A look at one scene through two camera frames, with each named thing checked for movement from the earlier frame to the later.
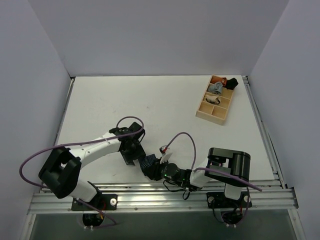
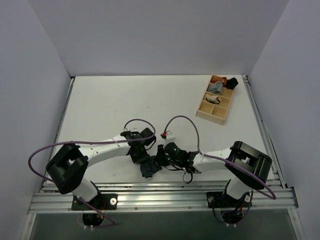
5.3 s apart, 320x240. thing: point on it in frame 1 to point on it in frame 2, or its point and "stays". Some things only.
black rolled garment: [231, 83] stays
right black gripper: [155, 171] to [160, 157]
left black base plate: [105, 202] stays
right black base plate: [218, 200] stays
